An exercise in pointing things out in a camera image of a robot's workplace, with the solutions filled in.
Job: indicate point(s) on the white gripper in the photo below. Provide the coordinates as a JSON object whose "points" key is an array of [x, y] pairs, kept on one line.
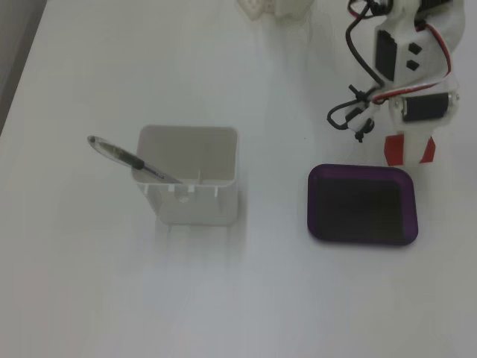
{"points": [[425, 108]]}

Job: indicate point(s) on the black ballpoint pen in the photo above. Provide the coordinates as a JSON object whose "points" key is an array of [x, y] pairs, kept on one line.
{"points": [[123, 154]]}

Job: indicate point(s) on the white printed robot base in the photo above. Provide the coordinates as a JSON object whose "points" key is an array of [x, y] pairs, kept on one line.
{"points": [[287, 7]]}

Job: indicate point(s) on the white plastic pen holder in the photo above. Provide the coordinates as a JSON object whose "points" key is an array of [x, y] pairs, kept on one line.
{"points": [[208, 205]]}

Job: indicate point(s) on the purple tray with dark mat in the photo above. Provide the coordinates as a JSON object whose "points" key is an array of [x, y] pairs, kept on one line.
{"points": [[357, 209]]}

